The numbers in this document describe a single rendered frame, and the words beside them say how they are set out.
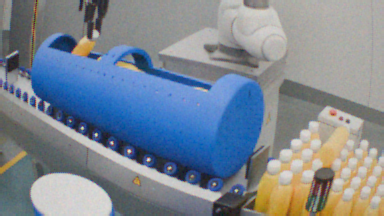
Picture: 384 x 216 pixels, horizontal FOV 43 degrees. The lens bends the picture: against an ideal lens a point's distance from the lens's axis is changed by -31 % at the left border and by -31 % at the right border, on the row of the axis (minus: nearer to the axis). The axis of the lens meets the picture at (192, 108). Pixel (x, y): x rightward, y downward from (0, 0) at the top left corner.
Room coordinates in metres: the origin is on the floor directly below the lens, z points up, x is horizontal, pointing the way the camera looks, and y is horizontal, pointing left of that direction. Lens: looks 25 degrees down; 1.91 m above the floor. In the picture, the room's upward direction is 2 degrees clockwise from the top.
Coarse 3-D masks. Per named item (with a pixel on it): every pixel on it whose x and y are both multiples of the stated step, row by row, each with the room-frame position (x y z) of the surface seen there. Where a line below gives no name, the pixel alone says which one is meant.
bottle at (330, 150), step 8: (336, 128) 1.51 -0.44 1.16; (344, 128) 1.50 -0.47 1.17; (336, 136) 1.44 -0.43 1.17; (344, 136) 1.47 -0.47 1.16; (328, 144) 1.40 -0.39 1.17; (336, 144) 1.40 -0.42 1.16; (344, 144) 1.45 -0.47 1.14; (320, 152) 1.41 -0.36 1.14; (328, 152) 1.40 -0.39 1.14; (336, 152) 1.38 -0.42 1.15; (320, 160) 1.41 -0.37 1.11; (328, 160) 1.39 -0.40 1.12
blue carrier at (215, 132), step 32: (32, 64) 2.01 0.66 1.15; (64, 64) 1.89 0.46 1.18; (96, 64) 1.82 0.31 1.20; (64, 96) 1.85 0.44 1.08; (96, 96) 1.75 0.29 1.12; (128, 96) 1.69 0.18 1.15; (160, 96) 1.64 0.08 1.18; (192, 96) 1.61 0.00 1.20; (224, 96) 1.58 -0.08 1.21; (256, 96) 1.69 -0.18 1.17; (128, 128) 1.67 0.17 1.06; (160, 128) 1.60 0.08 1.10; (192, 128) 1.56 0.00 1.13; (224, 128) 1.55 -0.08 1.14; (256, 128) 1.71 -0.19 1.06; (192, 160) 1.56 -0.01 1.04; (224, 160) 1.57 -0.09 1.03
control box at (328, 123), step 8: (328, 112) 1.76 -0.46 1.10; (320, 120) 1.73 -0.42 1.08; (328, 120) 1.71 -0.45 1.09; (336, 120) 1.70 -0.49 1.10; (344, 120) 1.70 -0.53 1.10; (352, 120) 1.70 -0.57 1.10; (360, 120) 1.70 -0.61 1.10; (320, 128) 1.72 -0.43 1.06; (328, 128) 1.70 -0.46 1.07; (352, 128) 1.64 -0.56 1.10; (360, 128) 1.67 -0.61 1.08; (320, 136) 1.72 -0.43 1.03; (328, 136) 1.70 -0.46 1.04; (352, 136) 1.64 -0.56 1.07; (360, 136) 1.70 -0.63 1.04
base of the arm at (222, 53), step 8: (208, 48) 2.28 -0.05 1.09; (216, 48) 2.26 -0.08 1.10; (224, 48) 2.21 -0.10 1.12; (232, 48) 2.19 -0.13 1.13; (216, 56) 2.20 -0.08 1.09; (224, 56) 2.20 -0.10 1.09; (232, 56) 2.19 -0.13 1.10; (240, 56) 2.19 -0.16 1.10; (248, 56) 2.19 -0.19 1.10; (240, 64) 2.18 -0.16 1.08; (248, 64) 2.17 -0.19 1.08; (256, 64) 2.16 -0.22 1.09
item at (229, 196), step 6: (228, 192) 1.44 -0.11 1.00; (222, 198) 1.41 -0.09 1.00; (228, 198) 1.41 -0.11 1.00; (234, 198) 1.40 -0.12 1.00; (240, 198) 1.40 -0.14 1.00; (246, 198) 1.41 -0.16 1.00; (216, 204) 1.38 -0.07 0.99; (222, 204) 1.38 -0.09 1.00; (228, 204) 1.37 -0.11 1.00; (234, 204) 1.37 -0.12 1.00; (240, 204) 1.38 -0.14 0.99; (216, 210) 1.37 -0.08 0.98; (222, 210) 1.36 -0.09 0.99; (228, 210) 1.36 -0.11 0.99; (234, 210) 1.36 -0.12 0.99
